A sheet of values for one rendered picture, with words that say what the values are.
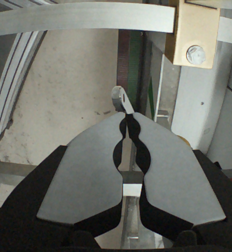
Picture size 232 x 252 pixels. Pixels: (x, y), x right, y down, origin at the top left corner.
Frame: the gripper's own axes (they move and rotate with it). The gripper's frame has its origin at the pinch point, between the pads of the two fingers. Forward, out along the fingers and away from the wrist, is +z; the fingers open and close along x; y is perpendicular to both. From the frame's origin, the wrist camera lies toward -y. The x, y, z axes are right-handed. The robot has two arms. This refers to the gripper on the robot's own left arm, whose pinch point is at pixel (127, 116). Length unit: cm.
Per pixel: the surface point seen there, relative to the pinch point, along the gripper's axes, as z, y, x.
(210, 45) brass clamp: 10.9, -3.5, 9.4
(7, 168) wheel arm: 12.2, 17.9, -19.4
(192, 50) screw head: 10.5, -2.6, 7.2
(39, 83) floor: 97, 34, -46
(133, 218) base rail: 27, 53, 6
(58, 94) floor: 97, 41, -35
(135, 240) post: 24, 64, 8
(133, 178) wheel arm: 12.2, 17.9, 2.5
